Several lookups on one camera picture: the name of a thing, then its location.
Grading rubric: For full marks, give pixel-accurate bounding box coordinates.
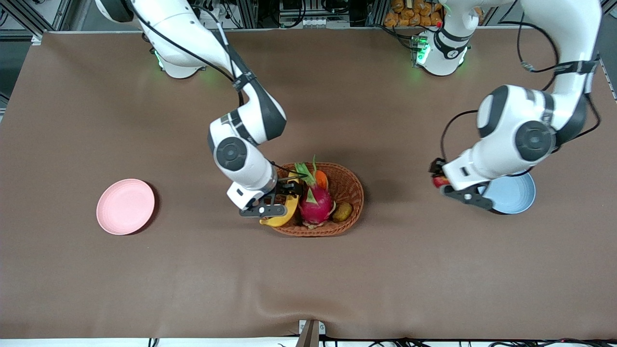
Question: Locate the yellow banana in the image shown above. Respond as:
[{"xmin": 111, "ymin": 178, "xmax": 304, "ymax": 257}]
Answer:
[{"xmin": 259, "ymin": 173, "xmax": 300, "ymax": 227}]

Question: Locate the pink dragon fruit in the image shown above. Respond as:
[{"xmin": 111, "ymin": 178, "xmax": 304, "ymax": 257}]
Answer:
[{"xmin": 291, "ymin": 155, "xmax": 336, "ymax": 229}]

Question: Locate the brown kiwi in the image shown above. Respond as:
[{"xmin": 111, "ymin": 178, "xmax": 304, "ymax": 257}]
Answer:
[{"xmin": 332, "ymin": 202, "xmax": 353, "ymax": 223}]

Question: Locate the brown wicker basket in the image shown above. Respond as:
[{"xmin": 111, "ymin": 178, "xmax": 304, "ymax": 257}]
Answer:
[{"xmin": 264, "ymin": 162, "xmax": 365, "ymax": 237}]

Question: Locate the blue round plate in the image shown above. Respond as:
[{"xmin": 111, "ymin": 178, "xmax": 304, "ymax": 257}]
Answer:
[{"xmin": 480, "ymin": 171, "xmax": 537, "ymax": 215}]

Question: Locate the pink round plate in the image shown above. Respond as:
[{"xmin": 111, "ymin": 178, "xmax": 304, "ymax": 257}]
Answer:
[{"xmin": 96, "ymin": 178, "xmax": 156, "ymax": 236}]

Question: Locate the bag of orange items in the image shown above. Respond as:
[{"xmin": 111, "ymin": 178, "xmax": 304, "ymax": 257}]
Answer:
[{"xmin": 384, "ymin": 0, "xmax": 444, "ymax": 27}]

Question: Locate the grey electronics box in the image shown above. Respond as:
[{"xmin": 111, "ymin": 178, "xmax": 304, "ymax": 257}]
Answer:
[{"xmin": 279, "ymin": 0, "xmax": 351, "ymax": 28}]

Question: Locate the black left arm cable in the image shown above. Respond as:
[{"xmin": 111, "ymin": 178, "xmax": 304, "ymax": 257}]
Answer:
[{"xmin": 440, "ymin": 0, "xmax": 603, "ymax": 162}]

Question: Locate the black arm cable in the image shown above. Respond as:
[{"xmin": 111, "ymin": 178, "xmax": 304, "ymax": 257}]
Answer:
[
  {"xmin": 126, "ymin": 0, "xmax": 245, "ymax": 107},
  {"xmin": 440, "ymin": 0, "xmax": 603, "ymax": 162}
]

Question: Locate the metal mounting bracket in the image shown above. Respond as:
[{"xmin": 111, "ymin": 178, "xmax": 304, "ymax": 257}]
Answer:
[{"xmin": 295, "ymin": 319, "xmax": 326, "ymax": 347}]

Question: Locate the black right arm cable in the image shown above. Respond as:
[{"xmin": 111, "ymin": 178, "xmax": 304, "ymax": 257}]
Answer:
[{"xmin": 126, "ymin": 0, "xmax": 245, "ymax": 107}]

